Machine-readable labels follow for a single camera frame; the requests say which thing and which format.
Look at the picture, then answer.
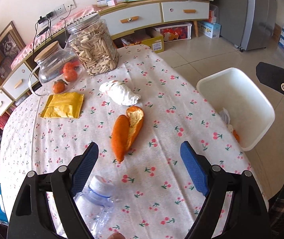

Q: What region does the clear plastic water bottle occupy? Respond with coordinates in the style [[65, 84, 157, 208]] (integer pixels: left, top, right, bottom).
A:
[[57, 175, 116, 239]]

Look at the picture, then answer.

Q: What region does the white plastic trash bin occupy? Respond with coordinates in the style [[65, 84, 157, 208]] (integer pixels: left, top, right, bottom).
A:
[[197, 68, 275, 151]]

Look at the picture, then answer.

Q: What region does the person left hand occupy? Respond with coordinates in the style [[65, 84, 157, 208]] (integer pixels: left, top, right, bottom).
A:
[[107, 232, 126, 239]]

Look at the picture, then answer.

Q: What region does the silver refrigerator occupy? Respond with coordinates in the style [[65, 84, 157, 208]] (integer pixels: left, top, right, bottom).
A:
[[213, 0, 277, 52]]

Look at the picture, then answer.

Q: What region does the blue white small box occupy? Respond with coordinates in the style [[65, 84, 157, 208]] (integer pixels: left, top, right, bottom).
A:
[[198, 21, 221, 39]]

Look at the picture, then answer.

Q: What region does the yellow snack wrapper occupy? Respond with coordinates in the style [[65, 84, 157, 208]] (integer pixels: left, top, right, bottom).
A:
[[40, 92, 84, 119]]

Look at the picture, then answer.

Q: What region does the red gift box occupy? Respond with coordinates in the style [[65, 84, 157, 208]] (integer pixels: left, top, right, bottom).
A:
[[154, 22, 192, 43]]

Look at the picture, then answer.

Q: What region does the orange peel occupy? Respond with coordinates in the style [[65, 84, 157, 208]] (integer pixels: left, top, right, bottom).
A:
[[111, 106, 144, 162]]

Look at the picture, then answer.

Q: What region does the mandarin orange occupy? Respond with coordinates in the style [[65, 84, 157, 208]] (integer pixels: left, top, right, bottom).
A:
[[62, 62, 80, 73], [52, 79, 68, 94], [63, 69, 78, 83]]

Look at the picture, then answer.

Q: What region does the wooden white TV cabinet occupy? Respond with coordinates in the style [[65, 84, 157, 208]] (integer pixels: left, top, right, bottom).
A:
[[0, 0, 211, 117]]

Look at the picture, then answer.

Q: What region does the yellow cardboard box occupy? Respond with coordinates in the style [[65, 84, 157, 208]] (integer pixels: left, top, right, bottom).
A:
[[120, 28, 165, 53]]

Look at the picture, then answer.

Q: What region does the cherry print tablecloth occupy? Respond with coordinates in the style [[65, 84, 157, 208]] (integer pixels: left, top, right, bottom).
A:
[[0, 45, 252, 238]]

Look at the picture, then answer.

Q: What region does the crumpled white tissue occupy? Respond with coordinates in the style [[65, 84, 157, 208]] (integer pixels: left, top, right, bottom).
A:
[[99, 80, 141, 106]]

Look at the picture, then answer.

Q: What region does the glass jar with wooden lid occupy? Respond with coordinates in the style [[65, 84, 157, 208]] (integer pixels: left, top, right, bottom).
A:
[[28, 41, 85, 97]]

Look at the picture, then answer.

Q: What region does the framed cat picture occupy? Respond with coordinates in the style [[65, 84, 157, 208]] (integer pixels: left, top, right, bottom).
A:
[[0, 21, 26, 59]]

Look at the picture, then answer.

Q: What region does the clear jar of biscuits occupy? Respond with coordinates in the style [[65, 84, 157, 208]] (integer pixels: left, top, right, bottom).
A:
[[66, 12, 119, 75]]

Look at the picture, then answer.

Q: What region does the wall power socket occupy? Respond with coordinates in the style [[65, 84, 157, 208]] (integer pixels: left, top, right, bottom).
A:
[[38, 0, 76, 24]]

